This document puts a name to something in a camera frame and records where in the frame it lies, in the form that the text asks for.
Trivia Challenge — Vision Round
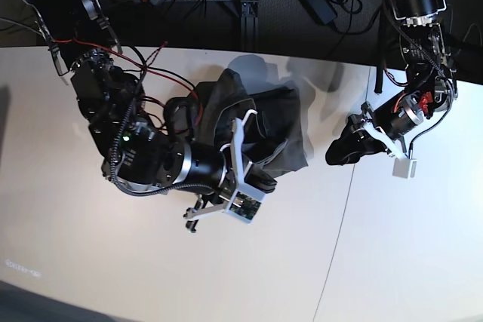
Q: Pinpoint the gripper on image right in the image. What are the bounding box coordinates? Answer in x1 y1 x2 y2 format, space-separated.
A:
325 92 425 166

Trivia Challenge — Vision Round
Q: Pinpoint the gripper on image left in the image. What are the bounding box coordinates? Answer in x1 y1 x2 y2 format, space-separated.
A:
180 109 277 233

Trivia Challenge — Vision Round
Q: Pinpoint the grey T-shirt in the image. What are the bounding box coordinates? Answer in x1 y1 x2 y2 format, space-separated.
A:
195 69 308 178

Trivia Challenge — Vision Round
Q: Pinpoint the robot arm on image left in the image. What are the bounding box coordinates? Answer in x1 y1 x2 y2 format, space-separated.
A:
22 0 276 232

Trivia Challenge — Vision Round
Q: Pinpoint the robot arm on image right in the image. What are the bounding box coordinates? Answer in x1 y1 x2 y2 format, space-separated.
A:
325 0 457 167

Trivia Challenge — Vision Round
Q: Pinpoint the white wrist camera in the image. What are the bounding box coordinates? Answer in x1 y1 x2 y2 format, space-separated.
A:
225 183 266 224
392 158 417 179

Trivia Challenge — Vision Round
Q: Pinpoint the grey cable on floor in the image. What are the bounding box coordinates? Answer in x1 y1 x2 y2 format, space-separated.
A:
462 22 483 51

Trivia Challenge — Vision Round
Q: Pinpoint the aluminium frame post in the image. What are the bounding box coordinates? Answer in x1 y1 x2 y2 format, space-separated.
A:
219 0 260 53

